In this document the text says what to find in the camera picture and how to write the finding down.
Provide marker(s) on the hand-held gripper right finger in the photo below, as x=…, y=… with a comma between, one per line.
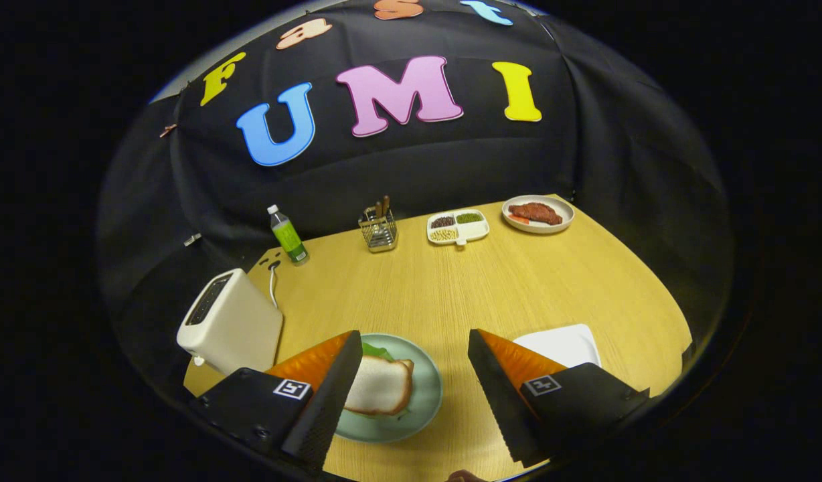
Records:
x=501, y=402

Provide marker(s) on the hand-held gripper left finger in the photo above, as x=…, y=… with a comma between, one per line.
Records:
x=327, y=408

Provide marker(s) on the bread slice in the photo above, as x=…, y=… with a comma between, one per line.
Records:
x=381, y=385

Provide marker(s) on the green lettuce leaf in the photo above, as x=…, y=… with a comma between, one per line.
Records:
x=376, y=351

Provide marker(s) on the pale green round plate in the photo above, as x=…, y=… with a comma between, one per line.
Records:
x=426, y=402

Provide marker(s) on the white square plate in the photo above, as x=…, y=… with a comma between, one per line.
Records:
x=565, y=345

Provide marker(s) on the white toaster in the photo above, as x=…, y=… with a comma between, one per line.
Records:
x=237, y=328

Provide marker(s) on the white divided bean dish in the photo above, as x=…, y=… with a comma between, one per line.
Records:
x=474, y=231

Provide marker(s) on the green drink bottle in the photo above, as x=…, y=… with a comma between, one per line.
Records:
x=289, y=237

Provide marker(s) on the white round plate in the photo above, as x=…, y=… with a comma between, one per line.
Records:
x=538, y=229

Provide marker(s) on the red meat piece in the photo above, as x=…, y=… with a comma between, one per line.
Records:
x=538, y=213

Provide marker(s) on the black backdrop cloth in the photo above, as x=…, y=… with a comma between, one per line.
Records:
x=418, y=167

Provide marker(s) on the reddish cloth clip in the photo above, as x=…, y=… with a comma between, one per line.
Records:
x=168, y=130

